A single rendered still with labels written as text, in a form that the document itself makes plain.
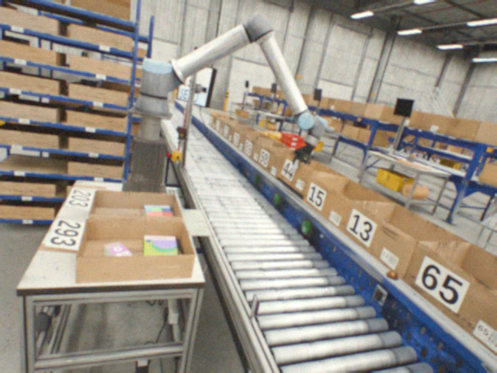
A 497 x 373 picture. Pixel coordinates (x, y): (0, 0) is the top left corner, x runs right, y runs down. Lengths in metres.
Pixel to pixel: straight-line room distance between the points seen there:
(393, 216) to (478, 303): 0.69
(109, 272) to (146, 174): 0.81
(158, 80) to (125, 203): 0.66
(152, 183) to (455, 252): 1.50
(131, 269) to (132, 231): 0.28
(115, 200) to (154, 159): 0.33
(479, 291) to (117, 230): 1.28
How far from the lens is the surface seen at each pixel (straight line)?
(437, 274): 1.22
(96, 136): 3.02
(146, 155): 1.79
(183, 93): 2.79
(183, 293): 1.21
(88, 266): 1.13
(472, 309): 1.18
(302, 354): 1.03
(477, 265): 1.48
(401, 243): 1.30
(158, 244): 1.28
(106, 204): 1.67
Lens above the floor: 1.44
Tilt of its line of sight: 17 degrees down
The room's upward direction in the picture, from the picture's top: 12 degrees clockwise
